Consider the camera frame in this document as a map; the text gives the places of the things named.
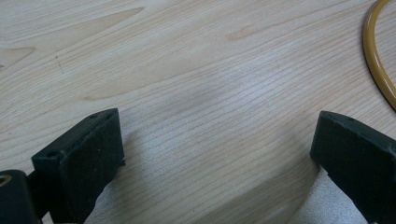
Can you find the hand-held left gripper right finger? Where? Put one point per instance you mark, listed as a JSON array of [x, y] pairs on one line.
[[358, 155]]

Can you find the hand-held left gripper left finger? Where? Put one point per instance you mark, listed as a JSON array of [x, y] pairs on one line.
[[84, 165]]

